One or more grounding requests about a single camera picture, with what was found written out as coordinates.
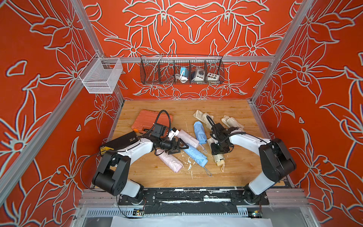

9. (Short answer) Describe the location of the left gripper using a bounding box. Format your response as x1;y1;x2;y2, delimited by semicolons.
159;138;188;154

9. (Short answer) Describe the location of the beige umbrella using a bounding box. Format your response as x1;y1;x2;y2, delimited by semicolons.
221;115;244;131
207;138;226;173
192;110;214;124

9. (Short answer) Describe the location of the blue umbrella back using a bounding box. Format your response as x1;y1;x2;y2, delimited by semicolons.
193;121;208;145

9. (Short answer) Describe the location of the blue umbrella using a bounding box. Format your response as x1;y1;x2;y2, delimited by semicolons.
184;146;208;167
193;121;208;145

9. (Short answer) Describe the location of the beige umbrella back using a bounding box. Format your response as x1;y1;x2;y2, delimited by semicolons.
221;115;244;131

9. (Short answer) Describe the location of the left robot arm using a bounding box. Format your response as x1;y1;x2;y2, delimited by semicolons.
92;110;189;200

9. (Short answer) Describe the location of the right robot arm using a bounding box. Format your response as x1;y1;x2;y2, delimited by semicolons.
206;116;297;205

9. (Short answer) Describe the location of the pink umbrella near case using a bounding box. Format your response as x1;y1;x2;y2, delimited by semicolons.
176;130;199;148

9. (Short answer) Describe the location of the pink umbrella near front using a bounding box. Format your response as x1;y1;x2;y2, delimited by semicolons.
158;153;184;173

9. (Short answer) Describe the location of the blue umbrella front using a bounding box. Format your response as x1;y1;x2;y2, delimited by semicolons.
184;146;208;167

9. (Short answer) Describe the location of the orange plastic tool case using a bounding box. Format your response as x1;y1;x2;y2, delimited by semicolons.
131;109;169;134

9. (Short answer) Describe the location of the black box yellow label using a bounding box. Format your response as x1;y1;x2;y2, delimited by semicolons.
99;131;139;156

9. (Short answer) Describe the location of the blue white device in basket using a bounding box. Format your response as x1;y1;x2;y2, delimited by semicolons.
175;67;189;83

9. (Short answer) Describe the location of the white box with dots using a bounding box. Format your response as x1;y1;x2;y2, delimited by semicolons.
207;73;219;83

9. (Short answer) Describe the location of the white round-dial device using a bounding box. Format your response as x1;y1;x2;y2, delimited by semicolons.
192;68;205;82

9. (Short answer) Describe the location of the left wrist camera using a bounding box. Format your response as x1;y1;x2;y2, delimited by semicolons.
168;127;180;141

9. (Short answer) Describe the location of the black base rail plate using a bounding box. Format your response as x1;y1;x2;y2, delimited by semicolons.
117;187;270;206

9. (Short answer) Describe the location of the black wire wall basket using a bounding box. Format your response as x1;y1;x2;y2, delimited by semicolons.
140;54;225;85

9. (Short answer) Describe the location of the white mesh wall basket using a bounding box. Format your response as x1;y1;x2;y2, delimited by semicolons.
79;59;123;94

